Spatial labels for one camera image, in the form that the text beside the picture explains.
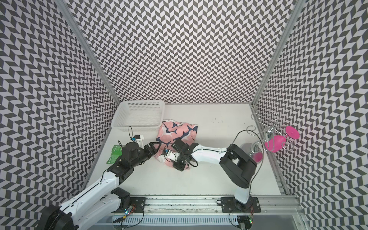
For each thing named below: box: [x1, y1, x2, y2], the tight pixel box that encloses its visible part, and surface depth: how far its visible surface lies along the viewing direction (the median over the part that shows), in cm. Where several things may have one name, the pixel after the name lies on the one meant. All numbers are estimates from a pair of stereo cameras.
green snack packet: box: [105, 144, 123, 164], surface depth 89 cm
